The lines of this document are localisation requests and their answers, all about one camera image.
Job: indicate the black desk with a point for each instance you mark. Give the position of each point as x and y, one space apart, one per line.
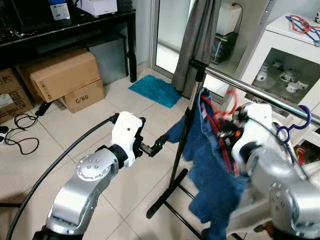
100 22

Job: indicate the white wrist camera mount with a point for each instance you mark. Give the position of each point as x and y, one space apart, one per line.
127 132
255 130

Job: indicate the metal clothes rack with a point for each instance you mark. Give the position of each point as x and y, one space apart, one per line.
250 90

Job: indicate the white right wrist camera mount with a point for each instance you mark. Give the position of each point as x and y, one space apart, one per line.
255 130

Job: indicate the white box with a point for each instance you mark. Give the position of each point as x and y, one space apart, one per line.
97 6

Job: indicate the white ceramic teapot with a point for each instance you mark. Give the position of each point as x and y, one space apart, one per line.
290 76

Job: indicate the red plastic clothes hanger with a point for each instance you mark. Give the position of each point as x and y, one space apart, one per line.
212 122

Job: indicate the large plain cardboard box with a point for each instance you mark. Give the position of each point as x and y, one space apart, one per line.
60 72

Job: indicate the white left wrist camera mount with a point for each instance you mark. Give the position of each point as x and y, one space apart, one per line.
127 132

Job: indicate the blue denim garment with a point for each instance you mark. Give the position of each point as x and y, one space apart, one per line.
210 175

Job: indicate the white water tank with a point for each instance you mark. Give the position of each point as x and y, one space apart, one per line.
227 20

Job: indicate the teal floor mat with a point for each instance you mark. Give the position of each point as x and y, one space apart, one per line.
155 90

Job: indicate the black power adapter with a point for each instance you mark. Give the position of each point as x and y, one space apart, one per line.
43 108

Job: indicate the labelled cardboard box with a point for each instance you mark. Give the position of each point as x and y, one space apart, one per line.
12 95

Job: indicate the black appliance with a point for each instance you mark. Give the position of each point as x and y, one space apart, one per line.
225 47

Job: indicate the small printed cardboard box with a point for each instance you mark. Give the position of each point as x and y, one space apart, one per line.
85 97

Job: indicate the white hanging garment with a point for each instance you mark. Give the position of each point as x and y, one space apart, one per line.
307 172

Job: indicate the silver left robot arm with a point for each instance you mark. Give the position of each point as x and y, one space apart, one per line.
85 170

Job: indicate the white glass-front cabinet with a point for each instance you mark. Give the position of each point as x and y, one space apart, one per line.
267 40

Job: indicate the grey metal case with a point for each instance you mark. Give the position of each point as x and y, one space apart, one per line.
110 60

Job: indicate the purple plastic clothes hanger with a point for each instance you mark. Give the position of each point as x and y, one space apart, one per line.
309 118

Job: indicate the white ceramic cup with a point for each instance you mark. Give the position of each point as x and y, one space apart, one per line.
261 76
295 87

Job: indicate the red patterned box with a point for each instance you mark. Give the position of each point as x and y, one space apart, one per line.
307 152

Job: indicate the glass sliding door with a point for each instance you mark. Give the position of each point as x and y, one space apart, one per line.
167 35

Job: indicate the grey curtain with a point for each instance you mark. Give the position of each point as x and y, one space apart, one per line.
197 40

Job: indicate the blue and white carton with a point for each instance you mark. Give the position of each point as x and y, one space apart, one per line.
59 11

